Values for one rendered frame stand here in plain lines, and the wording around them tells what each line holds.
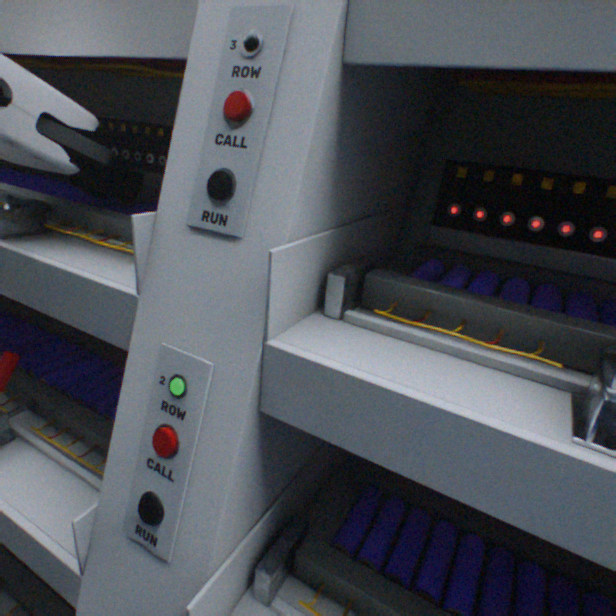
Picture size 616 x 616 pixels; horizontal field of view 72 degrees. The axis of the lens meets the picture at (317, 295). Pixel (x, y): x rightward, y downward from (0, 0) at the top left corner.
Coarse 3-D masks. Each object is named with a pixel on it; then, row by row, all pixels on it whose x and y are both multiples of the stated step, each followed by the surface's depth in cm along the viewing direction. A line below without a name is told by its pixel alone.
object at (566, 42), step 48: (384, 0) 20; (432, 0) 20; (480, 0) 19; (528, 0) 18; (576, 0) 17; (384, 48) 21; (432, 48) 20; (480, 48) 19; (528, 48) 18; (576, 48) 18; (576, 96) 30
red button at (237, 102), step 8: (232, 96) 23; (240, 96) 23; (224, 104) 23; (232, 104) 23; (240, 104) 23; (248, 104) 23; (224, 112) 23; (232, 112) 23; (240, 112) 23; (232, 120) 23; (240, 120) 23
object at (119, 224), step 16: (0, 192) 41; (16, 192) 40; (32, 192) 41; (64, 208) 37; (80, 208) 36; (96, 208) 37; (64, 224) 36; (80, 224) 36; (96, 224) 35; (112, 224) 34; (128, 224) 34; (96, 240) 33; (128, 240) 34
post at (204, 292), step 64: (256, 0) 23; (320, 0) 21; (192, 64) 25; (320, 64) 21; (192, 128) 25; (320, 128) 22; (384, 128) 30; (192, 192) 25; (256, 192) 23; (320, 192) 24; (384, 192) 33; (192, 256) 25; (256, 256) 23; (192, 320) 25; (256, 320) 23; (128, 384) 27; (256, 384) 23; (128, 448) 27; (256, 448) 25; (192, 512) 24; (256, 512) 27; (128, 576) 27; (192, 576) 24
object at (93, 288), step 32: (0, 256) 33; (32, 256) 31; (64, 256) 32; (96, 256) 33; (128, 256) 33; (0, 288) 35; (32, 288) 32; (64, 288) 30; (96, 288) 28; (128, 288) 27; (64, 320) 32; (96, 320) 29; (128, 320) 28
